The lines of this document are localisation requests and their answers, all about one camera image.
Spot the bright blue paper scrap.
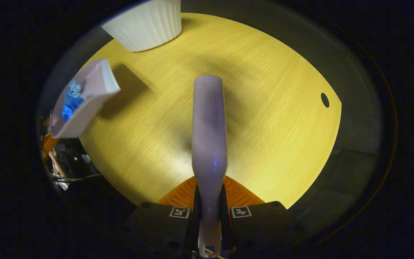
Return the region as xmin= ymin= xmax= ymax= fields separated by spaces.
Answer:
xmin=62 ymin=96 xmax=85 ymax=122

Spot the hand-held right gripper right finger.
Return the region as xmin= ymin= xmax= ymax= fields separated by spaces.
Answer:
xmin=221 ymin=176 xmax=303 ymax=259

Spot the pale pink small broom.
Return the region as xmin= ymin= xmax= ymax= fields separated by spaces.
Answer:
xmin=192 ymin=74 xmax=228 ymax=259

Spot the white ribbed garbage bin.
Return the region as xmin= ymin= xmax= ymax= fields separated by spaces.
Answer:
xmin=101 ymin=0 xmax=182 ymax=53

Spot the light blue paper scrap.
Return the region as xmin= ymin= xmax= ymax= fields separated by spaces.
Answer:
xmin=66 ymin=80 xmax=83 ymax=102

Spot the pale pink dustpan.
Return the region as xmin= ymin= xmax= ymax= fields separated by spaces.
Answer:
xmin=50 ymin=59 xmax=121 ymax=139

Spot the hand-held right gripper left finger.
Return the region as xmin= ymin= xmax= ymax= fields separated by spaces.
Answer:
xmin=119 ymin=176 xmax=202 ymax=259

